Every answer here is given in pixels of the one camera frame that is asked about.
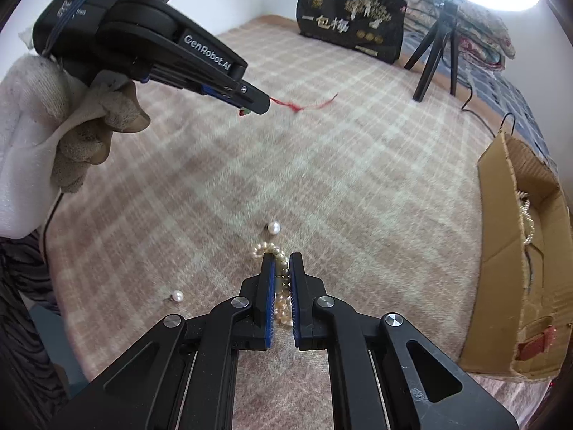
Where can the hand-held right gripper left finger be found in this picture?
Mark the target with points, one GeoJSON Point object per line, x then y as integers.
{"type": "Point", "coordinates": [264, 304]}

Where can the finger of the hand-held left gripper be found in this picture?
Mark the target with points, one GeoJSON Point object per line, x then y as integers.
{"type": "Point", "coordinates": [250, 96]}

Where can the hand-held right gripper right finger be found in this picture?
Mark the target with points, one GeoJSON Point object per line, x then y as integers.
{"type": "Point", "coordinates": [299, 304]}

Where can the pearl earring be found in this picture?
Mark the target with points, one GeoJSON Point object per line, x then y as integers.
{"type": "Point", "coordinates": [274, 228]}
{"type": "Point", "coordinates": [178, 296]}

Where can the cardboard box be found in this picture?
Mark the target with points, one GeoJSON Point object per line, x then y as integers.
{"type": "Point", "coordinates": [497, 255]}

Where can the person's left hand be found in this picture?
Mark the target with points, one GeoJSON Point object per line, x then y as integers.
{"type": "Point", "coordinates": [53, 116]}

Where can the black printed bag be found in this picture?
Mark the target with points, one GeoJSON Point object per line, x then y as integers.
{"type": "Point", "coordinates": [349, 22]}

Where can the black tripod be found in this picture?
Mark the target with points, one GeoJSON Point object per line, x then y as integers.
{"type": "Point", "coordinates": [436, 53]}

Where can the floral folded quilt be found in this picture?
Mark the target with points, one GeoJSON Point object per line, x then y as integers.
{"type": "Point", "coordinates": [479, 56]}
{"type": "Point", "coordinates": [483, 27]}

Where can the blue checkered bed sheet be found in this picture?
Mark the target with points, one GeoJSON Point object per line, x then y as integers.
{"type": "Point", "coordinates": [515, 112]}

